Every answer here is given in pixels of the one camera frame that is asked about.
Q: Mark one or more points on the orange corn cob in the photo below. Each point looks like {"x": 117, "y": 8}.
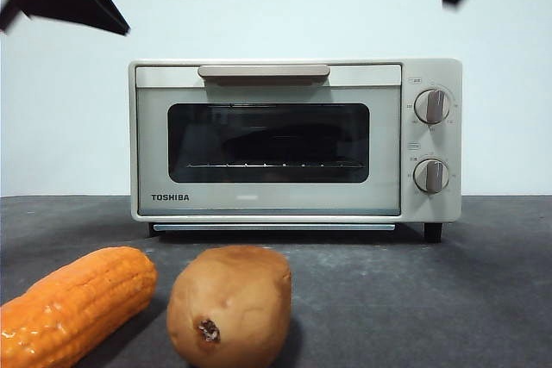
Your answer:
{"x": 77, "y": 299}

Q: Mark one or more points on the cream Toshiba toaster oven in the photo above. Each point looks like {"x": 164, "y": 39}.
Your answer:
{"x": 433, "y": 70}

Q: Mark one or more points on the cream timer knob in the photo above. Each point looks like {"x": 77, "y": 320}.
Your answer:
{"x": 431, "y": 176}

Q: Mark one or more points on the brown potato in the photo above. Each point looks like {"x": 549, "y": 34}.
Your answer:
{"x": 233, "y": 299}

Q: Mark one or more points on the dark purple eggplant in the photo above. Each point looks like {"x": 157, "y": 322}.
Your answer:
{"x": 280, "y": 141}

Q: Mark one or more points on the cream temperature knob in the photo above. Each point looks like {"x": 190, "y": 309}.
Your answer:
{"x": 432, "y": 106}

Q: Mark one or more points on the silver crumb tray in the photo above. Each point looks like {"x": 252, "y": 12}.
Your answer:
{"x": 271, "y": 227}

